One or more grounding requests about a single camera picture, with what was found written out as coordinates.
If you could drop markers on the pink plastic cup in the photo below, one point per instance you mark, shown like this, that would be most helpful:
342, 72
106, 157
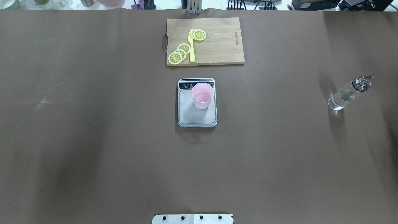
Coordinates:
202, 94

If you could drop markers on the clear glass sauce bottle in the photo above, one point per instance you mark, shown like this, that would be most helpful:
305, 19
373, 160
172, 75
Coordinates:
351, 91

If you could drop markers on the silver kitchen scale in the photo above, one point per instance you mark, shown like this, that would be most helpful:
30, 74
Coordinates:
188, 114

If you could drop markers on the lemon slice end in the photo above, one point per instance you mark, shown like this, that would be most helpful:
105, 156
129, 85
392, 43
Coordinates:
175, 58

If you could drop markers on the lemon slice middle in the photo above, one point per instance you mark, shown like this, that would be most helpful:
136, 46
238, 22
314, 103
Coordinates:
182, 53

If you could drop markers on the lemon slice near knife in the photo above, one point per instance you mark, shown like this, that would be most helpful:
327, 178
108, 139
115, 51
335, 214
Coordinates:
184, 46

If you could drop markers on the bamboo cutting board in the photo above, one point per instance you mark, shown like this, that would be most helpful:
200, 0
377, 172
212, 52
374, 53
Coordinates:
222, 45

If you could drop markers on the yellow plastic knife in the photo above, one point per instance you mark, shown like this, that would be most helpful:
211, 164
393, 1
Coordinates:
191, 42

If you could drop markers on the lemon slice single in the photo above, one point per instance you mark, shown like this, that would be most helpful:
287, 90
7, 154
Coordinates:
199, 35

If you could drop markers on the aluminium frame post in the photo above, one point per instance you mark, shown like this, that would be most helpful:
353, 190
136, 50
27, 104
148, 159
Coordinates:
194, 6

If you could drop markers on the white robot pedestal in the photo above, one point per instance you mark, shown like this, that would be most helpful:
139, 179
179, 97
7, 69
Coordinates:
193, 219

